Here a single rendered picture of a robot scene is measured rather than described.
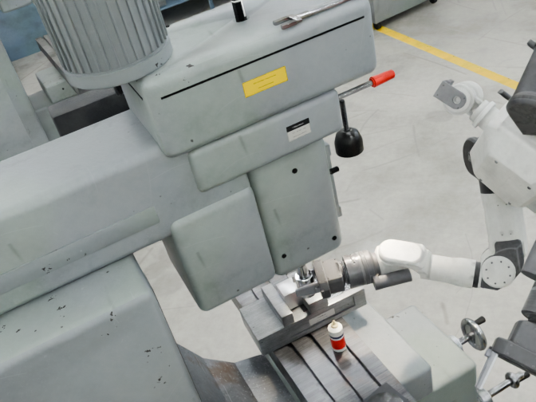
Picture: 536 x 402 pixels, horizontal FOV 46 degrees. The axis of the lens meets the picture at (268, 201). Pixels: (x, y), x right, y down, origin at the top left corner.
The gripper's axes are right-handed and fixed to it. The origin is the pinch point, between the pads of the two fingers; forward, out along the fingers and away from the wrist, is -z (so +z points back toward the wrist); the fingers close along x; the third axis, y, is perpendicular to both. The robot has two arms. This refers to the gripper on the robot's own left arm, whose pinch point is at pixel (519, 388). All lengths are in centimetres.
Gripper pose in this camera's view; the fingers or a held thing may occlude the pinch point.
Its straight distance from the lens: 107.3
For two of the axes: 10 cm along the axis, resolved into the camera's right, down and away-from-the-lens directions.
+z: 4.9, -8.5, 1.9
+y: -1.8, -3.0, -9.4
